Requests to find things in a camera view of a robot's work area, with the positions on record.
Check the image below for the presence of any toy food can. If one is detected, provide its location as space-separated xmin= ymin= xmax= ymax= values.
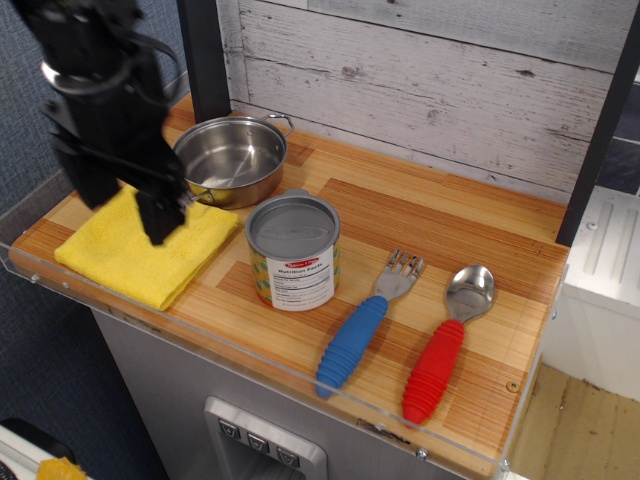
xmin=245 ymin=189 xmax=341 ymax=312

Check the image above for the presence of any dark frame post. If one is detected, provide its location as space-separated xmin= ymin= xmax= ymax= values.
xmin=177 ymin=0 xmax=231 ymax=123
xmin=556 ymin=2 xmax=639 ymax=247

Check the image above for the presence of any orange yellow object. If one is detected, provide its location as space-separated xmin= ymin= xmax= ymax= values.
xmin=35 ymin=457 xmax=88 ymax=480

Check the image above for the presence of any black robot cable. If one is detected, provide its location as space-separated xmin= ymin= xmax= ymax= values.
xmin=119 ymin=32 xmax=182 ymax=86

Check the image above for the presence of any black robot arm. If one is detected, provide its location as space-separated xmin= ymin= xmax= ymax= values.
xmin=13 ymin=1 xmax=188 ymax=245

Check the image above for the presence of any yellow folded cloth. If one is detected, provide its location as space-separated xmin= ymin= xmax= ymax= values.
xmin=54 ymin=186 xmax=240 ymax=311

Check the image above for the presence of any blue handled fork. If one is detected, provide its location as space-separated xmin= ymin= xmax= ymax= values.
xmin=315 ymin=250 xmax=424 ymax=398

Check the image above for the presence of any small steel pot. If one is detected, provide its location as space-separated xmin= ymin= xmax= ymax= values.
xmin=173 ymin=114 xmax=295 ymax=209

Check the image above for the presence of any red handled spoon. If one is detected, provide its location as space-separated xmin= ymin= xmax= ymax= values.
xmin=401 ymin=265 xmax=496 ymax=425

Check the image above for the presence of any dark right frame post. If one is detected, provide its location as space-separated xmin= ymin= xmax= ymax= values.
xmin=556 ymin=2 xmax=639 ymax=247

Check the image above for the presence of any dark left frame post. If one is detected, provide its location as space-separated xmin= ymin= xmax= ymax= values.
xmin=177 ymin=0 xmax=231 ymax=123

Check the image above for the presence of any grey toy fridge cabinet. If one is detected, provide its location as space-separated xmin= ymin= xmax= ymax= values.
xmin=92 ymin=307 xmax=481 ymax=480

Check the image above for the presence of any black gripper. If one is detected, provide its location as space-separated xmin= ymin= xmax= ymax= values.
xmin=42 ymin=49 xmax=188 ymax=245

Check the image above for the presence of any clear acrylic table guard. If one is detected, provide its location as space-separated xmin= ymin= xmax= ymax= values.
xmin=0 ymin=69 xmax=571 ymax=480

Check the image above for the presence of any white black device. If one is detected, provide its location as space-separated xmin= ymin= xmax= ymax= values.
xmin=1 ymin=419 xmax=76 ymax=479

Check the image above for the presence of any silver dispenser button panel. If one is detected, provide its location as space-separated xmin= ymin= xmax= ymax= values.
xmin=204 ymin=396 xmax=328 ymax=479

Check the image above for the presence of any white plastic unit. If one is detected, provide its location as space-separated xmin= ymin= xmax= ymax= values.
xmin=541 ymin=186 xmax=639 ymax=400

